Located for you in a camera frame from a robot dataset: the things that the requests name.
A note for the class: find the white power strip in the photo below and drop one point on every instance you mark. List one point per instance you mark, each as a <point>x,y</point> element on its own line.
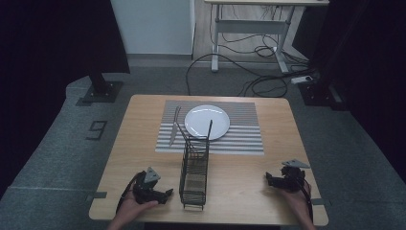
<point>301,79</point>

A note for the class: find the white metal-frame desk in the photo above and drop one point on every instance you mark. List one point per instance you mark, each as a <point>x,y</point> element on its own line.
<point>249,27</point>

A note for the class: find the white round plate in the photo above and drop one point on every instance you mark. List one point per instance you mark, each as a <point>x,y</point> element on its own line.
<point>204,119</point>

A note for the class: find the grey striped placemat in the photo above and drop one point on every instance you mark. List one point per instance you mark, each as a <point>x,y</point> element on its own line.
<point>242,134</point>

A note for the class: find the black stand base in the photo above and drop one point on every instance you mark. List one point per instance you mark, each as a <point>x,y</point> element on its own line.
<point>322,94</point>

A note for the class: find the person's right hand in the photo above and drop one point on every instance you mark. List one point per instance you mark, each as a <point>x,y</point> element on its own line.
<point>297,202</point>

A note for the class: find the black stand with square base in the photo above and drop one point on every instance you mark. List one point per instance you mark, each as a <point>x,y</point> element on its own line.
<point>100,89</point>

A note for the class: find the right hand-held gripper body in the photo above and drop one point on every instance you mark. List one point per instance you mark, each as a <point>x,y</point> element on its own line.
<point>292,179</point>

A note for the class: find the person's left hand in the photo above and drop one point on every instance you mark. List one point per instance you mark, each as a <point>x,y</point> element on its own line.
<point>130,207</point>

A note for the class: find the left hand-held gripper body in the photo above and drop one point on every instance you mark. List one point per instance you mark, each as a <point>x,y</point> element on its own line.
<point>145,188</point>

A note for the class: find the white cabinet panel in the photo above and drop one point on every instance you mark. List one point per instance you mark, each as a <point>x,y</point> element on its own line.
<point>153,25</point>

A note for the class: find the dark curtain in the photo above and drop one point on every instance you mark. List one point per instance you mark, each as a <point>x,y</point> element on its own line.
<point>367,64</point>
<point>48,48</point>

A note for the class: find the grey tape strip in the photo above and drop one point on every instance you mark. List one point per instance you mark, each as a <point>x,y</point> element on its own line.
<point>320,201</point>
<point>97,195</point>

